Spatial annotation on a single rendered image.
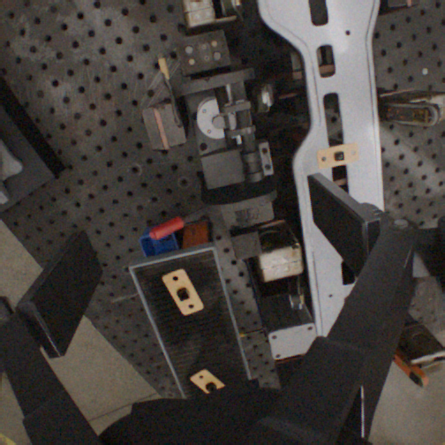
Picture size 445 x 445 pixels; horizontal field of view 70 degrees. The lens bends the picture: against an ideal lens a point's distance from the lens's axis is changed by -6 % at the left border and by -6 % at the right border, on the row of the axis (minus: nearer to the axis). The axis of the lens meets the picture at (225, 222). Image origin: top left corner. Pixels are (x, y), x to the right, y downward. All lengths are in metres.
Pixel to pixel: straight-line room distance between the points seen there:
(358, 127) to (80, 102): 0.68
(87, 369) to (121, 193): 1.66
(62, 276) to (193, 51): 0.40
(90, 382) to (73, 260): 2.39
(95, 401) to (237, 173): 2.36
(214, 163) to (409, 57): 0.75
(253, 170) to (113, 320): 0.88
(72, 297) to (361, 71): 0.62
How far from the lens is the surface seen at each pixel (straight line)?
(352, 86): 0.69
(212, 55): 0.51
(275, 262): 0.65
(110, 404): 2.70
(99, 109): 0.97
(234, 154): 0.48
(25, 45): 1.03
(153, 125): 0.56
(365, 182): 0.73
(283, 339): 0.72
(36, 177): 0.96
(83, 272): 0.19
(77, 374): 2.53
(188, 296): 0.56
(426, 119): 0.66
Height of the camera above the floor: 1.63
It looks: 67 degrees down
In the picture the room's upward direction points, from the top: 169 degrees clockwise
